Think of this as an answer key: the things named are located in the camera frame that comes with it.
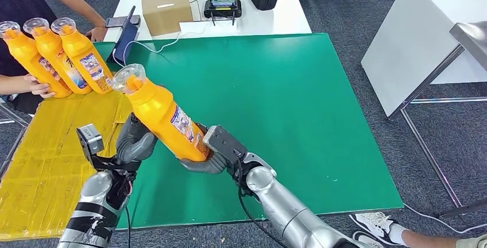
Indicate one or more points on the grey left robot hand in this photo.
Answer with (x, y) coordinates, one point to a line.
(135, 143)

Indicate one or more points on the large white table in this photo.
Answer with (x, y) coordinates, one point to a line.
(411, 41)

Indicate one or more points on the brown cardboard box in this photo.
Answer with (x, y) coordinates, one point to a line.
(165, 10)

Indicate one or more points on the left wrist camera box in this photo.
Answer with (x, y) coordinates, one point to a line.
(89, 139)

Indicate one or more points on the person's left hand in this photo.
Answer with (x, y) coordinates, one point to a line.
(97, 34)

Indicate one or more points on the grey smartphone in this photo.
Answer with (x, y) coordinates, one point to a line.
(114, 21)

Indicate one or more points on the stainless steel table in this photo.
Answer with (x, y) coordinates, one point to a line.
(471, 39)

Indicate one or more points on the person's left forearm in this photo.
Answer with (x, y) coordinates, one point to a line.
(89, 12)

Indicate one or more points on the grey metal chair frame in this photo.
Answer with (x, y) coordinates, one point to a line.
(26, 123)

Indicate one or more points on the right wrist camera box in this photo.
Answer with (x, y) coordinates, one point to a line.
(224, 145)

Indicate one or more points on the orange bottle with clear cap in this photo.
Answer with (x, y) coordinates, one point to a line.
(76, 48)
(159, 113)
(49, 48)
(23, 54)

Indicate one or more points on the green table mat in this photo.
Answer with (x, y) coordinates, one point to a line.
(266, 86)

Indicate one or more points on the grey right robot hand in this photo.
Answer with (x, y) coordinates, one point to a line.
(209, 165)

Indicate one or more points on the black controller with screen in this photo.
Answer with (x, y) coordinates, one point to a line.
(223, 7)

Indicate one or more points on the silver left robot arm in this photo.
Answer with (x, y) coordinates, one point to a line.
(95, 208)

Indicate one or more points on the person's leg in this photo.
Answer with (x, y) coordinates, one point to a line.
(426, 240)

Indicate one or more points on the person's right forearm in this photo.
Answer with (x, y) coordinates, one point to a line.
(11, 84)

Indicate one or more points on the white sneaker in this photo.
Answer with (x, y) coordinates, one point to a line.
(367, 241)
(374, 221)

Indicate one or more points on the yellow taped cardboard sheet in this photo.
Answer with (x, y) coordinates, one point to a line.
(38, 162)

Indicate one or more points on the tablet in navy folio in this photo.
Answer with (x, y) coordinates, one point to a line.
(123, 42)

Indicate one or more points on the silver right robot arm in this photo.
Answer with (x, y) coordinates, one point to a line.
(285, 212)

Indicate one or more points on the person's right hand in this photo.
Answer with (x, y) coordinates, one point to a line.
(40, 88)

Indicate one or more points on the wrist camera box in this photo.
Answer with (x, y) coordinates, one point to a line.
(224, 145)
(89, 139)

